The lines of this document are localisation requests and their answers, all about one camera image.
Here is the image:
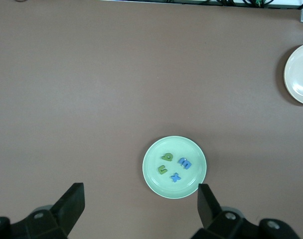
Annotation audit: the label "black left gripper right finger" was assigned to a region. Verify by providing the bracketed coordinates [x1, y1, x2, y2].
[192, 183, 260, 239]

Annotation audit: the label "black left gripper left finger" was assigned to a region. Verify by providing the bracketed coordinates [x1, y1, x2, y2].
[10, 183, 86, 239]

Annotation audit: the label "blue foam letter m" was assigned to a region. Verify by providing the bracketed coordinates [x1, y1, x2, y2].
[178, 157, 192, 170]

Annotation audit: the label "green plate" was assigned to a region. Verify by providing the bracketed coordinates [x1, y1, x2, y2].
[142, 135, 207, 200]

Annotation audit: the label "beige plate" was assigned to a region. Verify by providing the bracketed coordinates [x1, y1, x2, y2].
[283, 42, 303, 107]

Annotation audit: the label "brown table mat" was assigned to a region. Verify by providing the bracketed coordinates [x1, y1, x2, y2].
[0, 0, 303, 239]

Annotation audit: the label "tangled black cables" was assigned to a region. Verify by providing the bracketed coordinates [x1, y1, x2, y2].
[163, 0, 303, 8]

